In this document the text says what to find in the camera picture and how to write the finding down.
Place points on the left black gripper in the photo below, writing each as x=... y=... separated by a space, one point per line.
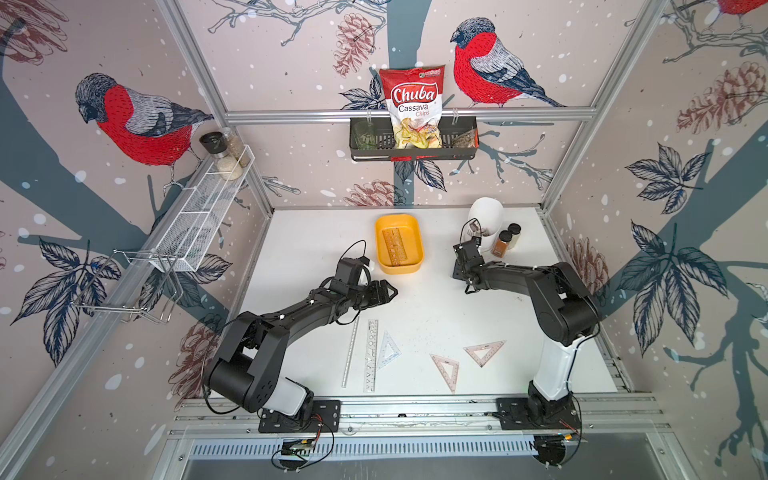
x=379 y=297

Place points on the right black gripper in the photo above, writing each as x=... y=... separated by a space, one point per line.
x=454 y=270

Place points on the long pink ruler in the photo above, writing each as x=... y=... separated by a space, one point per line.
x=389 y=240

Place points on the short clear stencil ruler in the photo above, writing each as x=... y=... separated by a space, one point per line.
x=403 y=246

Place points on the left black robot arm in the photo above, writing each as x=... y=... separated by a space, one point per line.
x=246 y=368

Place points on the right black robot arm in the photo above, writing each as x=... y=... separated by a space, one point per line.
x=565 y=311

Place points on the yellow plastic storage box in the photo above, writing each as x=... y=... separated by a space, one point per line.
x=395 y=221

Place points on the brown spice jar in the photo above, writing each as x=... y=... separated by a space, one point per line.
x=502 y=243

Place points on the thin clear straight ruler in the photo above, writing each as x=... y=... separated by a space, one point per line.
x=350 y=353

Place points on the white utensil holder cup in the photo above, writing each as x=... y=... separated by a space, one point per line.
x=485 y=217

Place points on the clear shape stencil ruler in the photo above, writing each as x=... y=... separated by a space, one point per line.
x=371 y=352

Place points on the blue clear set square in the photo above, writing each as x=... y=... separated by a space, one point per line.
x=388 y=351

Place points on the pink flat set square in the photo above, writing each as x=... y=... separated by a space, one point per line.
x=481 y=354

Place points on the pink triangle set square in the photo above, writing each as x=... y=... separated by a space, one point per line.
x=448 y=369

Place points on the black hanging basket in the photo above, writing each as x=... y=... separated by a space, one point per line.
x=378 y=139

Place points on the red Chuba chips bag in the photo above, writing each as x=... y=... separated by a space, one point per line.
x=413 y=99

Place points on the glass spice jar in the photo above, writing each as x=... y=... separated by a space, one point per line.
x=235 y=146

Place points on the black lid grinder jar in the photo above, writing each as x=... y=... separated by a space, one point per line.
x=215 y=144

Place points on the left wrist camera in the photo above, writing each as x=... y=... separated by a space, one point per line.
x=353 y=272

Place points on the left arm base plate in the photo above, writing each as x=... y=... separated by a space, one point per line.
x=312 y=416

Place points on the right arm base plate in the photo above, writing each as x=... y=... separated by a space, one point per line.
x=523 y=413

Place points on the white wire shelf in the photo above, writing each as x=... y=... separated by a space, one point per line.
x=204 y=205

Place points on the wire cup hanger rack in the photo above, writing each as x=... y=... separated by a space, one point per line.
x=125 y=300

